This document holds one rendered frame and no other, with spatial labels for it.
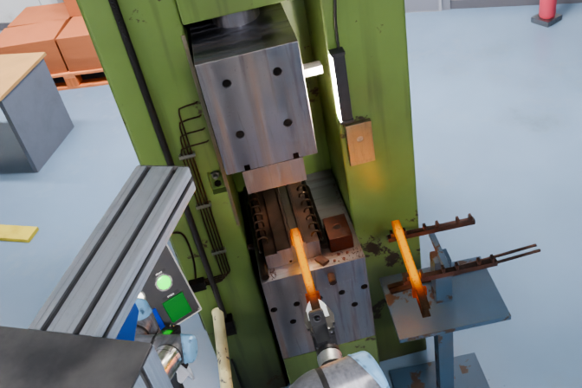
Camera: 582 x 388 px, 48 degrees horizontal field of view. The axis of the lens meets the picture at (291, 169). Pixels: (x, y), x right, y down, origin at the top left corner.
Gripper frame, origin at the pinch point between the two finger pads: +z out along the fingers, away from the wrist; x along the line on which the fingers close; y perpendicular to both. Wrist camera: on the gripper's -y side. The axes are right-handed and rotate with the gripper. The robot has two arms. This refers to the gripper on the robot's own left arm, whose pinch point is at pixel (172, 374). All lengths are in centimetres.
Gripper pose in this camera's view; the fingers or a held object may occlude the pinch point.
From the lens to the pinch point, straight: 214.9
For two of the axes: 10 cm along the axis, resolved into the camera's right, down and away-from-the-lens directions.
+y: -2.4, 6.3, -7.4
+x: 9.6, 0.2, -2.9
